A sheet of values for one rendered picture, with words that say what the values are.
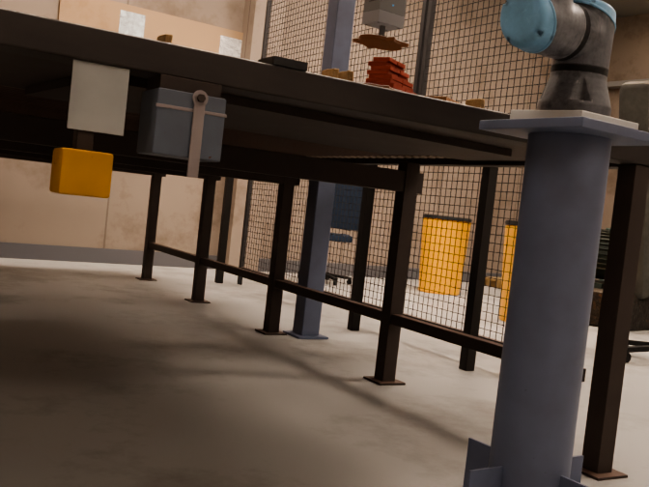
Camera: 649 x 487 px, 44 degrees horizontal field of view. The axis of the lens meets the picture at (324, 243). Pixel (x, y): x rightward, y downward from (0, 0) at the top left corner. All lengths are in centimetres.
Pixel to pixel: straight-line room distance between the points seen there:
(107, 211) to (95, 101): 530
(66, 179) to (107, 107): 15
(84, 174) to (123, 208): 536
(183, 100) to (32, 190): 512
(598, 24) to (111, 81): 96
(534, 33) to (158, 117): 73
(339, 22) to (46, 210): 337
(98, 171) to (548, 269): 90
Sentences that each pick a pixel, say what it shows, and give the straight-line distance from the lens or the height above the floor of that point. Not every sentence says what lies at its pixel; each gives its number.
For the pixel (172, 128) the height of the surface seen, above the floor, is 76.
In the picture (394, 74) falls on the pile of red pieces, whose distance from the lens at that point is 302.
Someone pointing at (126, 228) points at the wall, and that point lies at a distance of 685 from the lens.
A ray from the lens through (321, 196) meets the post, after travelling 393.
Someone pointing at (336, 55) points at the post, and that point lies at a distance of 400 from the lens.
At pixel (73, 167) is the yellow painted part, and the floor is 67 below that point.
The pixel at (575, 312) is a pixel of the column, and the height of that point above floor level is 49.
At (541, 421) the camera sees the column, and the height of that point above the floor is 26.
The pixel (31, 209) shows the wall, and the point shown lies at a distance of 660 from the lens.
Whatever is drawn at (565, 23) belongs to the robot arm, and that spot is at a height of 105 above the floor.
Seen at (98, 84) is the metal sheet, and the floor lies 82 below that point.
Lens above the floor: 65
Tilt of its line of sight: 3 degrees down
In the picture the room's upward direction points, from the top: 6 degrees clockwise
